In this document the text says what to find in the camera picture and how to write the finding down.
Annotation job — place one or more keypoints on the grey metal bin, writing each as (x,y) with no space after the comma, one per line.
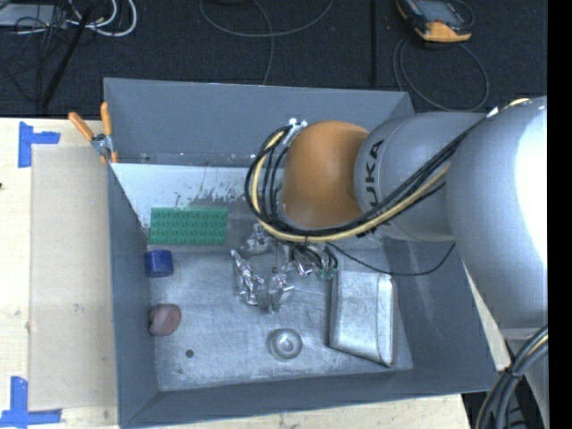
(223,329)

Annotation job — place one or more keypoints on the green studded flat block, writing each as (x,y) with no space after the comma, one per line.
(188,226)

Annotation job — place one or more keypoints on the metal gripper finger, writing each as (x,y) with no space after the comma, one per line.
(247,280)
(277,289)

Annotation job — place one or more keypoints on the pale brown cardboard board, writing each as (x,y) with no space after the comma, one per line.
(71,262)

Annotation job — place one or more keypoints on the blue cylinder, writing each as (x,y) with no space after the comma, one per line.
(158,263)

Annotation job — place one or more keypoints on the red-brown rounded lump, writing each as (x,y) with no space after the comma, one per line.
(164,319)

